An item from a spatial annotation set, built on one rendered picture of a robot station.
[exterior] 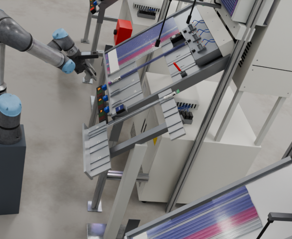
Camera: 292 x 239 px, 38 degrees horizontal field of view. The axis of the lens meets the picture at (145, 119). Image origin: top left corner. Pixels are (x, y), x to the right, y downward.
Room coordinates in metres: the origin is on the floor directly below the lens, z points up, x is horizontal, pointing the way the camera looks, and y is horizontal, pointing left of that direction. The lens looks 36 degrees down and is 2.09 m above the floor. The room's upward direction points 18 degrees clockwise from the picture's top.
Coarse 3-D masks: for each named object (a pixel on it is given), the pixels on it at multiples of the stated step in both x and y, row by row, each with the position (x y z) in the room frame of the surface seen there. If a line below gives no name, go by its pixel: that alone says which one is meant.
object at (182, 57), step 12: (192, 12) 2.54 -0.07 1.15; (180, 24) 2.46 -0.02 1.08; (168, 48) 2.26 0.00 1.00; (180, 48) 2.21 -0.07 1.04; (168, 60) 2.15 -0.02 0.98; (180, 60) 2.10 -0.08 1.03; (192, 60) 2.07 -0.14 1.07; (216, 60) 2.00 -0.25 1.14; (180, 72) 2.00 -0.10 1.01; (192, 72) 1.97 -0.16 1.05
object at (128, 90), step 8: (136, 64) 2.23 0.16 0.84; (120, 72) 2.20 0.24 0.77; (136, 72) 2.14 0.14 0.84; (120, 80) 2.12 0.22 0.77; (128, 80) 2.10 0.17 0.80; (136, 80) 2.06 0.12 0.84; (112, 88) 2.07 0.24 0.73; (120, 88) 2.05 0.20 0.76; (128, 88) 2.02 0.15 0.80; (136, 88) 2.00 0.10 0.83; (112, 96) 2.00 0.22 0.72; (120, 96) 1.98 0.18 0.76; (128, 96) 1.95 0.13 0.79; (136, 96) 1.93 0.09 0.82; (112, 104) 1.92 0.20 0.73; (120, 104) 1.91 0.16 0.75; (128, 104) 1.88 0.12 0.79
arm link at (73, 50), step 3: (75, 45) 2.04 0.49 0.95; (72, 48) 2.00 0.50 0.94; (75, 48) 2.02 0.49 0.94; (66, 51) 1.99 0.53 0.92; (69, 51) 2.00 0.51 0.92; (72, 51) 2.00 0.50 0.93; (75, 51) 2.01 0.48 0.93; (66, 54) 2.01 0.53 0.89; (69, 54) 2.00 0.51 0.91; (72, 54) 2.00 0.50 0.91
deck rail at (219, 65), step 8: (224, 56) 1.99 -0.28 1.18; (208, 64) 1.97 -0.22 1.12; (216, 64) 1.96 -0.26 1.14; (224, 64) 1.97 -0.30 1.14; (200, 72) 1.94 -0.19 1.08; (208, 72) 1.95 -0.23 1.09; (216, 72) 1.97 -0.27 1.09; (184, 80) 1.92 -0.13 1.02; (192, 80) 1.93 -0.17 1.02; (200, 80) 1.94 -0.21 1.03; (168, 88) 1.89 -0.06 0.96; (176, 88) 1.91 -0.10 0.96; (184, 88) 1.92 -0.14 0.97; (152, 96) 1.87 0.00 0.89; (136, 104) 1.85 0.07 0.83; (144, 104) 1.86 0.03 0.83; (128, 112) 1.84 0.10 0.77
